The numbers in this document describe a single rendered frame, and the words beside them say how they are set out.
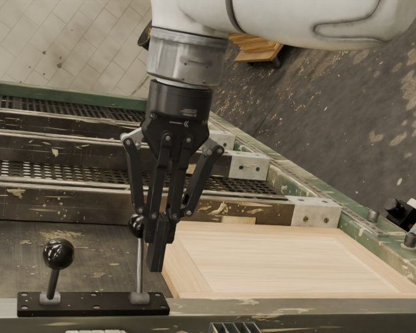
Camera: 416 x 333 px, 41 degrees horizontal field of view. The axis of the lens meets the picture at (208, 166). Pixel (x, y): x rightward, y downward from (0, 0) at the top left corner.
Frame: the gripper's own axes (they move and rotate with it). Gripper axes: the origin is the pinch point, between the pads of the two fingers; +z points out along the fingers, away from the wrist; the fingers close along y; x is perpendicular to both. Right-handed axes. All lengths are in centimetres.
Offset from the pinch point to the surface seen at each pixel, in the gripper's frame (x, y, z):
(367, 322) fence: 2.1, 36.6, 13.3
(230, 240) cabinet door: 35.4, 25.8, 14.1
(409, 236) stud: 27, 62, 8
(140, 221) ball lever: 8.1, -0.5, 0.3
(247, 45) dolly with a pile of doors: 364, 156, -17
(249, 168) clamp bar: 87, 50, 12
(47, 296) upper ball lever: 3.6, -12.3, 9.6
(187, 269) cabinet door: 20.7, 12.1, 13.8
